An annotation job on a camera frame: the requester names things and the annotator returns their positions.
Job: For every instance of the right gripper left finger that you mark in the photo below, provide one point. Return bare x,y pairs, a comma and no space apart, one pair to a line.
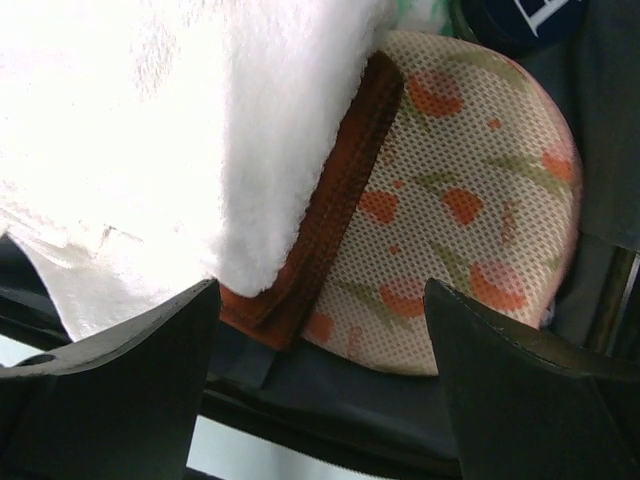
121,404

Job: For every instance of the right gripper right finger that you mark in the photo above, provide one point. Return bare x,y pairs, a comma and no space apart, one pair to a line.
526,404

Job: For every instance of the yellow Pikachu suitcase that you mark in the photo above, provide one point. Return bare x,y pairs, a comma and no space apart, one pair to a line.
394,426

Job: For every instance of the brown cloth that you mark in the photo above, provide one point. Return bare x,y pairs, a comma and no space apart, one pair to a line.
277,315

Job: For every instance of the tulip print mesh pouch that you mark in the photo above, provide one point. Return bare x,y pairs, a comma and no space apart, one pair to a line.
477,184

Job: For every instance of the white fluffy towel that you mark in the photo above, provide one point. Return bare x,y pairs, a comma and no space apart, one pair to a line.
150,145

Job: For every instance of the dark blue round jar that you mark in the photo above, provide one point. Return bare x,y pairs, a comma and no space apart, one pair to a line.
518,26

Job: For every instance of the green white patterned towel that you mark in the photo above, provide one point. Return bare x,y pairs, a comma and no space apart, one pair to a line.
422,14

